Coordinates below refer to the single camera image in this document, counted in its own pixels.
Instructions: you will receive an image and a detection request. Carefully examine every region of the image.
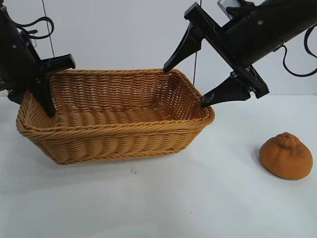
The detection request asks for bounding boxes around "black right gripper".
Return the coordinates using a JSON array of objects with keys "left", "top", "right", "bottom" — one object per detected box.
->
[{"left": 163, "top": 1, "right": 285, "bottom": 108}]

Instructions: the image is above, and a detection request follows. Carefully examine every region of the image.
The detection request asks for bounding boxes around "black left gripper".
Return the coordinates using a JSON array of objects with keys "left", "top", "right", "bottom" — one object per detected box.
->
[{"left": 0, "top": 37, "right": 76, "bottom": 118}]

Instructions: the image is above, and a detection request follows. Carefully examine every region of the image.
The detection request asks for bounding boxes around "woven wicker basket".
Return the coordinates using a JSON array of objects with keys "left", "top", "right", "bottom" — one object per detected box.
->
[{"left": 16, "top": 68, "right": 215, "bottom": 165}]

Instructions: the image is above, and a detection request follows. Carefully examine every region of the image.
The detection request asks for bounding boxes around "bumpy orange fruit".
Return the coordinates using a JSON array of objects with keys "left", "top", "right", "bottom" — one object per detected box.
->
[{"left": 259, "top": 132, "right": 313, "bottom": 179}]

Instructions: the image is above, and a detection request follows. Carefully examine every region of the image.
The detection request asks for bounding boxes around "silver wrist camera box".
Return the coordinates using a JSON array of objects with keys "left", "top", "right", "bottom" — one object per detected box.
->
[{"left": 217, "top": 0, "right": 240, "bottom": 19}]

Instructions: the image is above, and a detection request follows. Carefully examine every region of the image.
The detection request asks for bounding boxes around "black looped strap cable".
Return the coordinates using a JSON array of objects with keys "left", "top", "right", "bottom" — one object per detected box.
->
[{"left": 14, "top": 16, "right": 55, "bottom": 41}]

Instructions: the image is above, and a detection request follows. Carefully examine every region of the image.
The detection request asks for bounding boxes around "thin black cable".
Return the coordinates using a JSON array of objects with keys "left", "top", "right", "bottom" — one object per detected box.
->
[{"left": 281, "top": 46, "right": 317, "bottom": 77}]

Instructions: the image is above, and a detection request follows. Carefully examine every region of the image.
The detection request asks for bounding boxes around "thick black cable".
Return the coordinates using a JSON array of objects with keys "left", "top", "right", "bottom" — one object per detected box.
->
[{"left": 304, "top": 26, "right": 317, "bottom": 60}]

